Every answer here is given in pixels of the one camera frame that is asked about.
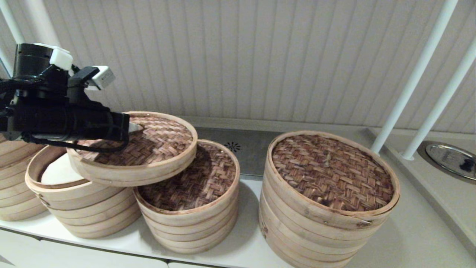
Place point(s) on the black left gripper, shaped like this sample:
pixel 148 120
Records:
pixel 67 123

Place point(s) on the small woven bamboo steamer lid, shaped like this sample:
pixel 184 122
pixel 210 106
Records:
pixel 200 182

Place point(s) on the white paper sheet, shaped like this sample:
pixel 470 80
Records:
pixel 59 173

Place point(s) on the second-left bamboo steamer stack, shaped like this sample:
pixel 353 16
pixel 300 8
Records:
pixel 93 212

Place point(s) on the square metal lid with knob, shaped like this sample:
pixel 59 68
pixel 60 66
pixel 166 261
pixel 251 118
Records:
pixel 256 152

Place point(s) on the small bamboo steamer stack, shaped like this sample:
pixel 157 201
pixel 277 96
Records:
pixel 193 242

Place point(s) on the large right bamboo steamer stack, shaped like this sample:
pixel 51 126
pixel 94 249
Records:
pixel 331 173

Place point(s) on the large bamboo steamer stack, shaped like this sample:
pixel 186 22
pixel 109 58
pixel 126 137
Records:
pixel 305 245
pixel 331 173

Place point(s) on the round stainless steel pot lid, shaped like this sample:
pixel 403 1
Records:
pixel 446 158

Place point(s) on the white cabinet front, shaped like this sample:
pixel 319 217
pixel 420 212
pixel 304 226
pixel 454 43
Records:
pixel 74 257

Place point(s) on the thin white metal pole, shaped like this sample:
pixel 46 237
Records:
pixel 438 106
pixel 412 78
pixel 9 18

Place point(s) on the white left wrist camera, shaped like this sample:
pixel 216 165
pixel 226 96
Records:
pixel 104 77

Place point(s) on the thick white post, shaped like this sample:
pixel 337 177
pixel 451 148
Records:
pixel 41 22

